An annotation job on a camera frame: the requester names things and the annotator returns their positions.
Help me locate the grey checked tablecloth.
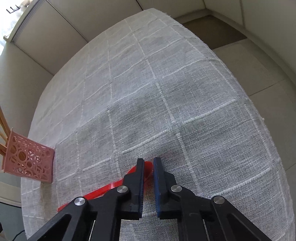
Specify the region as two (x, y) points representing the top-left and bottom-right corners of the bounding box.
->
(21, 9), (295, 240)

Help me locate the pink perforated utensil holder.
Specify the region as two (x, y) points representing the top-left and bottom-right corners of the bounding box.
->
(1, 131), (55, 183)

